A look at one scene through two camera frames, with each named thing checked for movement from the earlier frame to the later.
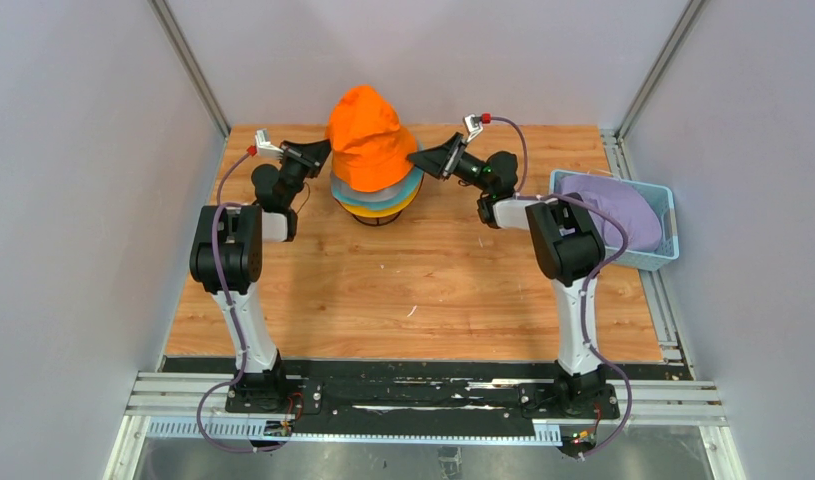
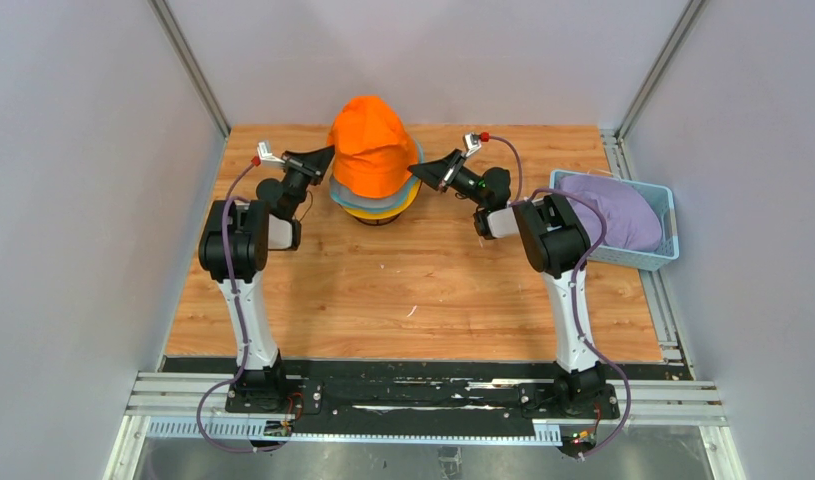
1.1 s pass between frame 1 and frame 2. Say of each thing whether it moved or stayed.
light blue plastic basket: stayed
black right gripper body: moved
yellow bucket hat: stayed
